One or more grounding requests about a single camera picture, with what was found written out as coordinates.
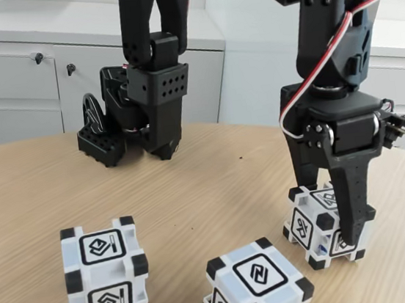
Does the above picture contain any white cube crossed-loops symbol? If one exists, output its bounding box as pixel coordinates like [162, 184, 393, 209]
[277, 176, 383, 275]

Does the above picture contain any white cube lightning symbol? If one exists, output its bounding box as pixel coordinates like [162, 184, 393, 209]
[194, 232, 317, 303]

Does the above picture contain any white drawer cabinet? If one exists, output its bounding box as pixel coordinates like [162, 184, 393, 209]
[356, 15, 405, 167]

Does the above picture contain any white cube stacked-squares symbol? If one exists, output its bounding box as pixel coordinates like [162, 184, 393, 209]
[58, 213, 154, 303]

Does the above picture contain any black round clamp knob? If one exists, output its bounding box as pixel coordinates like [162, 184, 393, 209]
[79, 91, 108, 136]

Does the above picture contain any long white cabinet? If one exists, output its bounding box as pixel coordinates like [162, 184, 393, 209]
[0, 0, 236, 151]

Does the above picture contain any white red servo cable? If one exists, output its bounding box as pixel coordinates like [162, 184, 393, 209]
[263, 0, 405, 142]

